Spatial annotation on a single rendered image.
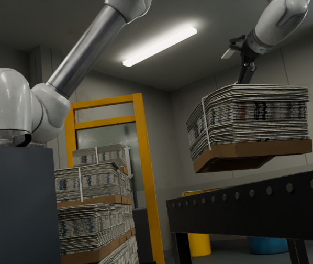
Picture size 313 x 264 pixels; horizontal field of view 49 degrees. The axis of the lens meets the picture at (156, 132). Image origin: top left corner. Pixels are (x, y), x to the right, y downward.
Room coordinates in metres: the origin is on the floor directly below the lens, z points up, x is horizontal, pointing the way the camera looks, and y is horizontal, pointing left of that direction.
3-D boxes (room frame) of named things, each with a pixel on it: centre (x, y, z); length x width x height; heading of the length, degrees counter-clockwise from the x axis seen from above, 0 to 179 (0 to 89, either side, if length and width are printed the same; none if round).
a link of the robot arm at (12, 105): (1.06, 0.47, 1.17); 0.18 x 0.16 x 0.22; 172
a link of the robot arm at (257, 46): (1.05, -0.38, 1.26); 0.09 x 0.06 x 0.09; 108
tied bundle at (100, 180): (2.12, 0.47, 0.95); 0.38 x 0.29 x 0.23; 91
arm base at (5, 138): (1.03, 0.45, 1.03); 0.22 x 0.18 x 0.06; 52
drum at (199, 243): (5.65, -0.40, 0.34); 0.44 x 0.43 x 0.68; 52
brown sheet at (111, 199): (2.11, 0.47, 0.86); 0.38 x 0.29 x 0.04; 91
